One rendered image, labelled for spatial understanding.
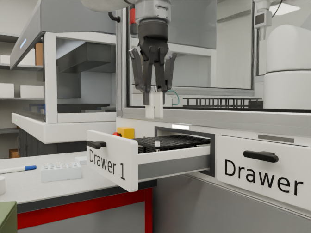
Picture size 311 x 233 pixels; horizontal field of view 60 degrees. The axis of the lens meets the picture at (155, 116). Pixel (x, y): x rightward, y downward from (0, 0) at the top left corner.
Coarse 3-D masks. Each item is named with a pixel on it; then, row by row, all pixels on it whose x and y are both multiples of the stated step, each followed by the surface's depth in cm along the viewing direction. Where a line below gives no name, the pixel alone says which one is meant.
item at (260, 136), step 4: (260, 136) 58; (264, 136) 57; (268, 136) 56; (272, 136) 55; (276, 136) 55; (272, 140) 55; (276, 140) 55; (280, 140) 54; (284, 140) 53; (288, 140) 52; (292, 140) 52
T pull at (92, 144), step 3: (87, 141) 69; (90, 141) 68; (93, 141) 68; (96, 141) 68; (99, 141) 68; (102, 141) 68; (87, 144) 69; (90, 144) 67; (93, 144) 65; (96, 144) 64; (99, 144) 64; (102, 144) 67; (105, 144) 67; (93, 147) 65; (96, 147) 64; (99, 147) 64
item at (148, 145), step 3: (138, 141) 77; (141, 141) 76; (138, 144) 74; (141, 144) 73; (144, 144) 71; (147, 144) 72; (150, 144) 72; (153, 144) 71; (150, 147) 69; (153, 147) 67; (156, 147) 67; (159, 147) 67
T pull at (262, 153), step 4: (244, 152) 55; (248, 152) 54; (252, 152) 53; (256, 152) 53; (260, 152) 54; (264, 152) 54; (268, 152) 54; (244, 156) 55; (248, 156) 54; (252, 156) 53; (256, 156) 52; (260, 156) 52; (264, 156) 51; (268, 156) 50; (272, 156) 50; (276, 156) 50; (264, 160) 51; (268, 160) 50; (272, 160) 50; (276, 160) 49
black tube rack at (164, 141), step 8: (160, 136) 88; (168, 136) 88; (176, 136) 88; (184, 136) 88; (192, 136) 88; (160, 144) 71; (168, 144) 71; (176, 144) 71; (184, 144) 71; (192, 144) 73; (200, 144) 74; (144, 152) 75
